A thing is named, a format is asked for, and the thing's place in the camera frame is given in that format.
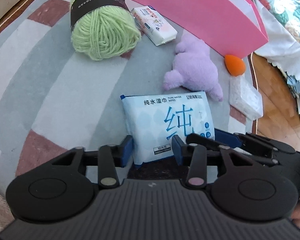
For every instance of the orange makeup sponge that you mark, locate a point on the orange makeup sponge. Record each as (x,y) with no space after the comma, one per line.
(234,65)

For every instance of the blue wet wipes pack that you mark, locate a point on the blue wet wipes pack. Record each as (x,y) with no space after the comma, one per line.
(153,120)

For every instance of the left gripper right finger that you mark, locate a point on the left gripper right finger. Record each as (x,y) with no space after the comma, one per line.
(194,156)

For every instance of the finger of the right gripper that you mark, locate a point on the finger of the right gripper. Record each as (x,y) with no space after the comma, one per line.
(251,143)
(242,158)

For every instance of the small white tissue pack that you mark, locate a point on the small white tissue pack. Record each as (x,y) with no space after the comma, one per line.
(154,25)

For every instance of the clear box of floss picks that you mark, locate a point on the clear box of floss picks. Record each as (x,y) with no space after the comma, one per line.
(245,98)

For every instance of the white bed skirt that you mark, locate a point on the white bed skirt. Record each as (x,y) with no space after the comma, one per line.
(282,49)

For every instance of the green yarn ball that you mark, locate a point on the green yarn ball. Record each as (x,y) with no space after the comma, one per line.
(102,29)

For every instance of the blue paper scrap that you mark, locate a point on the blue paper scrap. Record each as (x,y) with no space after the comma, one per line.
(296,89)

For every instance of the pink cardboard box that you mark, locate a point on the pink cardboard box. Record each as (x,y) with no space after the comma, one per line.
(228,26)

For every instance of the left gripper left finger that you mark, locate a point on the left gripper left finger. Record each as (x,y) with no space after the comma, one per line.
(107,158)

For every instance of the purple plush toy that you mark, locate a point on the purple plush toy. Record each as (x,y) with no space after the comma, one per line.
(193,69)

